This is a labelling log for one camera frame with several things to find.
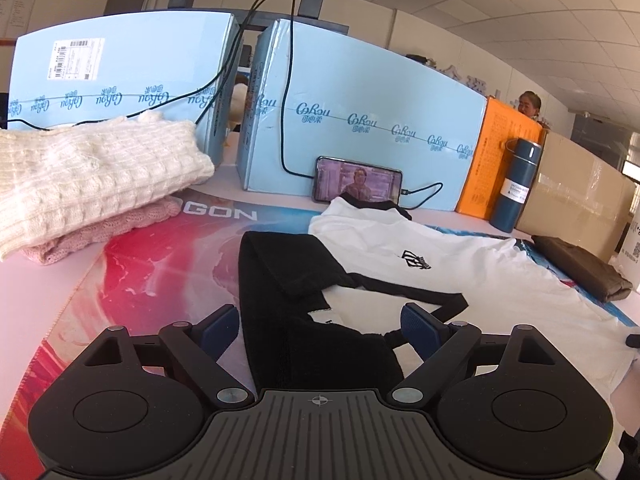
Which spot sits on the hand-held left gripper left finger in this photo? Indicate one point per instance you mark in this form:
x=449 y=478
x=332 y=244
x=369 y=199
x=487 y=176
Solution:
x=222 y=330

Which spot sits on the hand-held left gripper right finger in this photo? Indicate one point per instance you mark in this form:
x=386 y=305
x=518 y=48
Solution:
x=415 y=327

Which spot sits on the white and black t-shirt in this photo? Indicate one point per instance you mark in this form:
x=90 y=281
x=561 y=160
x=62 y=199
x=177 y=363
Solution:
x=475 y=270

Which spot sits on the printed desk mat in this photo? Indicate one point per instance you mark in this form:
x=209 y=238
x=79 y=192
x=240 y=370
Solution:
x=150 y=270

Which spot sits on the pink knit sweater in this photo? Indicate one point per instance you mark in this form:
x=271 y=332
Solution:
x=115 y=227

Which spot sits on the black smartphone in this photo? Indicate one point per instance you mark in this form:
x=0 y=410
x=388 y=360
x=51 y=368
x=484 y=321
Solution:
x=357 y=180

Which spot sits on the dark blue vacuum bottle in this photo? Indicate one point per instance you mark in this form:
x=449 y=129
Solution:
x=517 y=185

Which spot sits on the brown folded clothing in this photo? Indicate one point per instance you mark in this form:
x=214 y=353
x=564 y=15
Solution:
x=580 y=265

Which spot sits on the orange cardboard box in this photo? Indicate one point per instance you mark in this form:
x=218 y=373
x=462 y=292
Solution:
x=487 y=160

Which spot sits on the cream knit sweater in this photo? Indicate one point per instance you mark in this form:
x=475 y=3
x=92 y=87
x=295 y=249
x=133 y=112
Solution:
x=100 y=175

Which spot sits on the brown cardboard box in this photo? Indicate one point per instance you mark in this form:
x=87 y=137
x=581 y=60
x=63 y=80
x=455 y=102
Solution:
x=580 y=190

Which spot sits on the white paper bag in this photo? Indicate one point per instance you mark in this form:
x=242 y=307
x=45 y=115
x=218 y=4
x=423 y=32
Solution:
x=632 y=240

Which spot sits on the light blue cardboard box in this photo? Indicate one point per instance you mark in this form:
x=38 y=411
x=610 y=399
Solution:
x=375 y=90

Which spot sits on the light blue box left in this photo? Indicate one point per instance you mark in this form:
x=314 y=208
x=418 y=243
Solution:
x=125 y=60

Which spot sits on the wall notice board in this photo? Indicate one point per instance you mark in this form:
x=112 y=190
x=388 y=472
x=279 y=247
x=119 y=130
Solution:
x=15 y=10

